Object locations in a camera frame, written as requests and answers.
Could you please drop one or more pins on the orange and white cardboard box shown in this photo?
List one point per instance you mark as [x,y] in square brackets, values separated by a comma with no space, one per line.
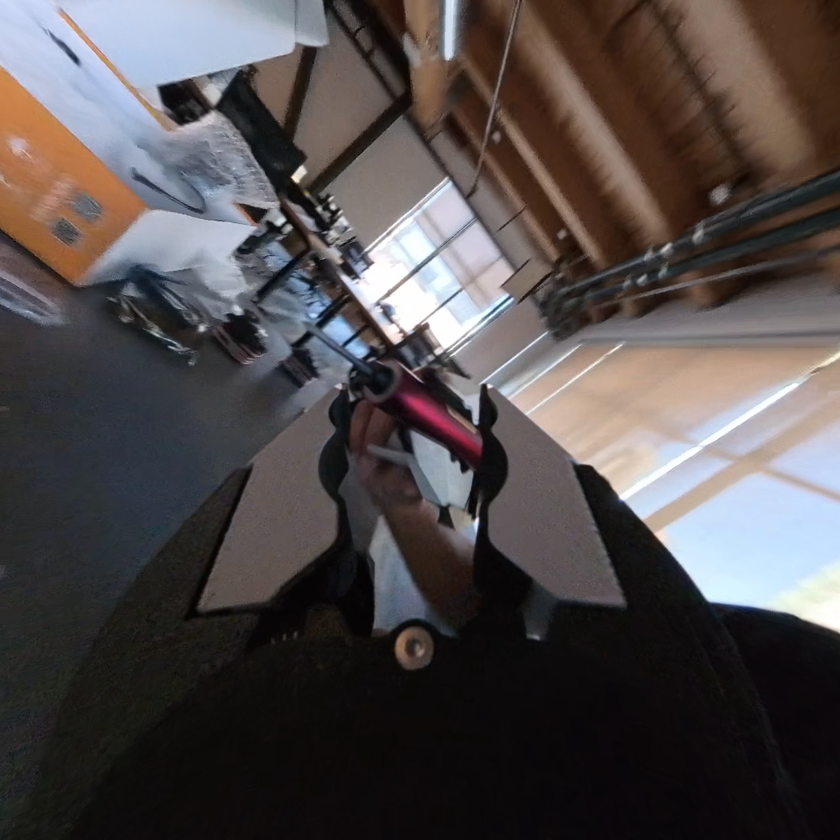
[39,184]

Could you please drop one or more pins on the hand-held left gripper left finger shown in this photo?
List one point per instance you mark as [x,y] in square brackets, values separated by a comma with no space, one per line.
[275,525]

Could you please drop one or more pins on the bubble wrap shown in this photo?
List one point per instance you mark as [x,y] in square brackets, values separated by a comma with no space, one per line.
[216,164]

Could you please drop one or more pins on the red electric screwdriver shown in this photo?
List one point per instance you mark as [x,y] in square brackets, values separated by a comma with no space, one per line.
[433,413]

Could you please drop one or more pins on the person's right forearm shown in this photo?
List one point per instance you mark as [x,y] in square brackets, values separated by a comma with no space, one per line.
[433,558]

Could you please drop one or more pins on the person's right hand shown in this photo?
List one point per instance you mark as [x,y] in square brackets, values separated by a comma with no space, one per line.
[384,479]

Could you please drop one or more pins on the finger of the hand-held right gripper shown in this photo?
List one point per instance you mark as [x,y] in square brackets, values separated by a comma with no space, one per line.
[439,476]

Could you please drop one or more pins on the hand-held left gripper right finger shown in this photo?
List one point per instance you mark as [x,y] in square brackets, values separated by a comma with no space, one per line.
[551,512]

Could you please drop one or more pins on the dark grey desk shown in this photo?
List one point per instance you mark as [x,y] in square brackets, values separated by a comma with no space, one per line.
[131,407]

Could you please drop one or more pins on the large grid window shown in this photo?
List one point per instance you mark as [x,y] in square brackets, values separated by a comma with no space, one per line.
[433,262]

